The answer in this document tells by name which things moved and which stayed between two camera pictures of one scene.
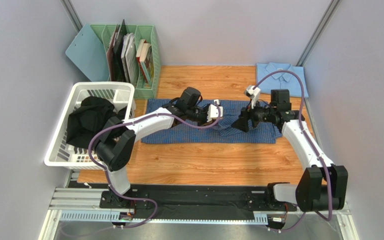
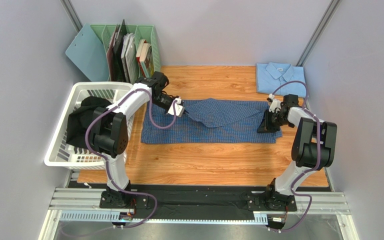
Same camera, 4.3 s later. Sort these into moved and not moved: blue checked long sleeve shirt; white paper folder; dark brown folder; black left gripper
Moved: black left gripper
Not moved: white paper folder; blue checked long sleeve shirt; dark brown folder
